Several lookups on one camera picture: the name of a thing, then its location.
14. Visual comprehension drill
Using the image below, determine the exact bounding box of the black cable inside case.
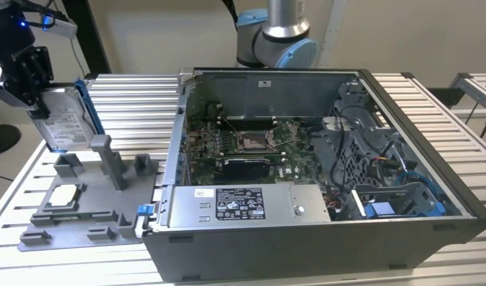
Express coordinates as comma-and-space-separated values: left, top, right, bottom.
310, 105, 371, 192

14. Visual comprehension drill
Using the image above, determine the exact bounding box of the black metal post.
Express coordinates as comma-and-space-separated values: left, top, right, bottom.
66, 0, 113, 75

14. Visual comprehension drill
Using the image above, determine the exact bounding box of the black power wire bundle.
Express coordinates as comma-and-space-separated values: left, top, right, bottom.
369, 139, 405, 180

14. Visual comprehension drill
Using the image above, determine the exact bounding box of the small silver camera with cable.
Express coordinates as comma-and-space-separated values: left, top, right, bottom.
46, 16, 79, 40

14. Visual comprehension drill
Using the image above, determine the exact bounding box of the green motherboard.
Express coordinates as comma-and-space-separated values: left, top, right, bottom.
185, 119, 327, 187

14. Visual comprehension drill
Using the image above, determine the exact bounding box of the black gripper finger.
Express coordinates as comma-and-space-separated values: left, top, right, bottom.
10, 45, 55, 120

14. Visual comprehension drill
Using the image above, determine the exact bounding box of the blue wire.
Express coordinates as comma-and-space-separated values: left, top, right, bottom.
397, 169, 439, 197

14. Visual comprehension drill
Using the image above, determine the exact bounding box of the CPU socket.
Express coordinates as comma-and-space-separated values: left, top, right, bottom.
235, 130, 274, 151

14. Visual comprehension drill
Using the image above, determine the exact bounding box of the black round stand base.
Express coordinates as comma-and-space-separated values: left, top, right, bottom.
0, 124, 22, 157

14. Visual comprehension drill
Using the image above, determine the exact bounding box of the silver power supply with label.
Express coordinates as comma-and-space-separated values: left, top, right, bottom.
166, 184, 333, 230

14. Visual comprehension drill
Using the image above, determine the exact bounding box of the green RAM stick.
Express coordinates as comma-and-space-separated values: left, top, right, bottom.
47, 211, 113, 219

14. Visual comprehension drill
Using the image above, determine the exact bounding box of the silver CPU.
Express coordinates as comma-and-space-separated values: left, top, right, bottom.
46, 185, 79, 208

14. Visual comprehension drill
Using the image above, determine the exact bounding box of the black graphics card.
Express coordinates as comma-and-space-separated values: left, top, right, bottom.
219, 157, 273, 184

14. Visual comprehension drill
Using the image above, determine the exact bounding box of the grey metal drive cage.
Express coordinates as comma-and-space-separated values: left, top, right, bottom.
310, 82, 463, 222

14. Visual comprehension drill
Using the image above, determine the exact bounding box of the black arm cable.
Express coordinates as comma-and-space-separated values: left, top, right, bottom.
218, 0, 241, 18

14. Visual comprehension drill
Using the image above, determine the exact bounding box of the open dark grey PC case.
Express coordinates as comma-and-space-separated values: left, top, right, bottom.
141, 67, 486, 282

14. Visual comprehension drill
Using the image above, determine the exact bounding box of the black RAM slot bank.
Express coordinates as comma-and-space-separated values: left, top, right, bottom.
219, 116, 277, 131

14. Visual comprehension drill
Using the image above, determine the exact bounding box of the blue disk carrier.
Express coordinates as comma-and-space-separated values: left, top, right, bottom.
365, 202, 397, 220

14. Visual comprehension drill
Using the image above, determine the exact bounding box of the grey plastic parts rack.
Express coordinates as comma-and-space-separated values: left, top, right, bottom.
17, 135, 159, 253

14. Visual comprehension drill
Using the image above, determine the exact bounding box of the hard disk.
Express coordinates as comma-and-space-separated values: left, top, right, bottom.
27, 77, 106, 153

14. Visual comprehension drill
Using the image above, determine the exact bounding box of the metal slat side table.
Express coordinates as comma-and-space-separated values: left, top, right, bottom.
447, 72, 486, 120

